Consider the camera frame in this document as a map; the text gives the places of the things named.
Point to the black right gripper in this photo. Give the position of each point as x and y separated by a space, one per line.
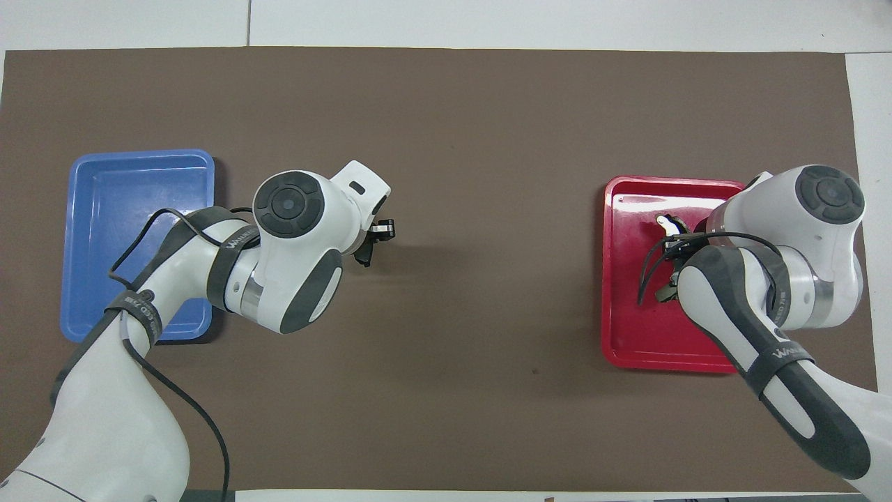
699 229

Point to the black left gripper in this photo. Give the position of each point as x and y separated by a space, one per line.
373 226

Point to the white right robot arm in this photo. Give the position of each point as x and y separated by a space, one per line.
822 279

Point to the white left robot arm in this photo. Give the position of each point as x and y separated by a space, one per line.
293 279

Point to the red plastic tray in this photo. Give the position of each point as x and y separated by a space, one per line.
627 328

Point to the brown table mat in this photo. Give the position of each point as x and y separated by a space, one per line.
474 314

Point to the blue plastic tray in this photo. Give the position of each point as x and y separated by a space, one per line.
104 209

